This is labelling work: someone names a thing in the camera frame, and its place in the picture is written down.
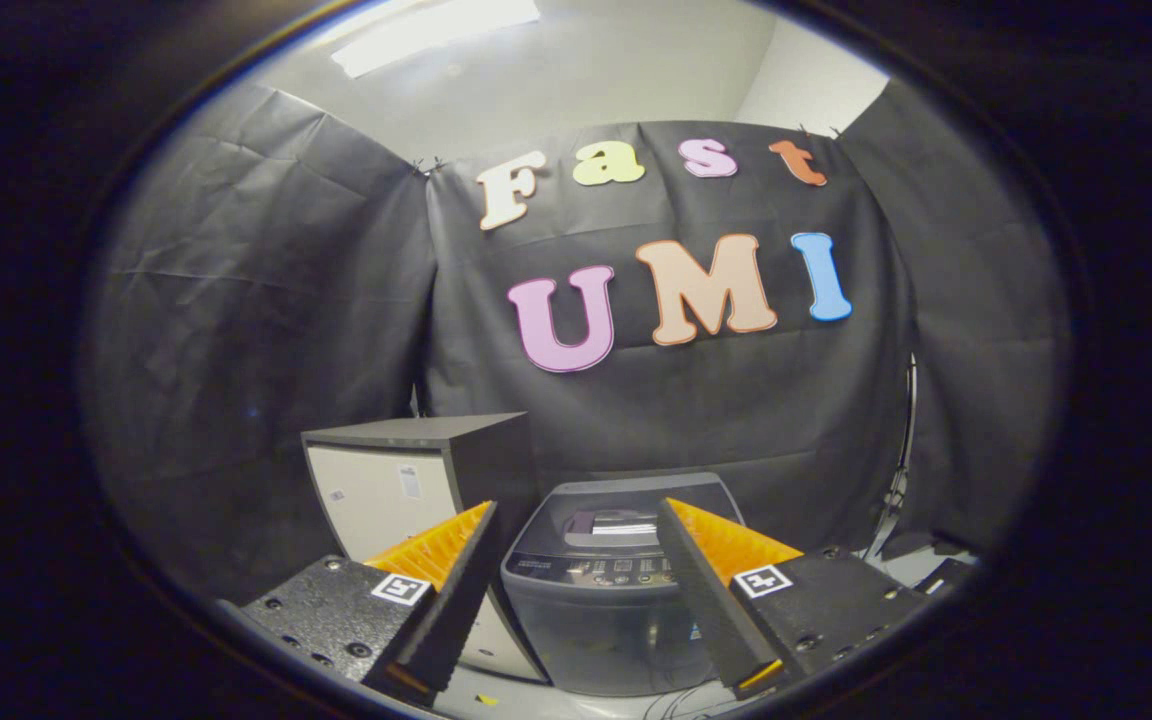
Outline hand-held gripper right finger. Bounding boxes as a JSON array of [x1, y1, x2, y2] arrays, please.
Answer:
[[656, 497, 937, 701]]

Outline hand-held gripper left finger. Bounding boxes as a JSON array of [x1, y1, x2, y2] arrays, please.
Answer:
[[219, 500, 500, 706]]

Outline grey washing machine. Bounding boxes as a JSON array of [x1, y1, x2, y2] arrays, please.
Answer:
[[499, 473, 749, 698]]

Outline dark glass washing machine lid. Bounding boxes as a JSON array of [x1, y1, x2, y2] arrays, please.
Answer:
[[511, 473, 745, 563]]

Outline grey cabinet with dark top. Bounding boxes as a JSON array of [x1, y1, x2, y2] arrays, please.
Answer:
[[301, 412, 549, 686]]

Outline black light stand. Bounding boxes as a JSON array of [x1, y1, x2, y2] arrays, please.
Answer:
[[861, 355, 922, 561]]

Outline black box with white label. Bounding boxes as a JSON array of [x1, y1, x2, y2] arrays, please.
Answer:
[[911, 555, 977, 598]]

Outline black backdrop cloth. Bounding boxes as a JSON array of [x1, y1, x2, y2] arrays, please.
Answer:
[[81, 80, 1072, 601]]

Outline black cables on floor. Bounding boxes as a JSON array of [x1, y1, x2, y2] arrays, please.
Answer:
[[636, 680, 737, 719]]

